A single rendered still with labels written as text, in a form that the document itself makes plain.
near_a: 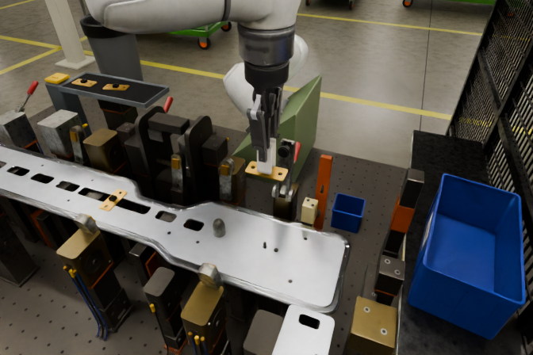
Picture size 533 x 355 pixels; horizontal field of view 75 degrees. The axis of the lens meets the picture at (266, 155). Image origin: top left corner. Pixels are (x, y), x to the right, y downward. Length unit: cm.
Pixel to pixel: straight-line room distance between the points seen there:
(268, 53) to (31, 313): 108
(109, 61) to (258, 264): 328
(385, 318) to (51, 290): 102
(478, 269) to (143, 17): 83
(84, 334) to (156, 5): 98
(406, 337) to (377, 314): 7
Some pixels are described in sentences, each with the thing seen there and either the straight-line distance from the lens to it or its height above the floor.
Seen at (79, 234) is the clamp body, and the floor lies 104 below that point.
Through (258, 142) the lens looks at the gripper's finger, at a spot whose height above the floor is 135.
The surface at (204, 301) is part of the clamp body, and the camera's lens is 77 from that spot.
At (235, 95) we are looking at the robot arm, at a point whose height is 103.
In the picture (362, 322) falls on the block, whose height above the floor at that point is 106.
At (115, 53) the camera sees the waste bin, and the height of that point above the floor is 44.
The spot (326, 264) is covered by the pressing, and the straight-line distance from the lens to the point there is 88.
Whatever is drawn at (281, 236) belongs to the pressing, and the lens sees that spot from 92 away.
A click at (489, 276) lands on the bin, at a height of 103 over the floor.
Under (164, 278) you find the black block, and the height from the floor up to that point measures 99.
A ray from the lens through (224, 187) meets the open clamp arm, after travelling 102.
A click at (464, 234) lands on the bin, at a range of 101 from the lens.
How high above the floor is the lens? 171
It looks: 37 degrees down
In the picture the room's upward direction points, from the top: straight up
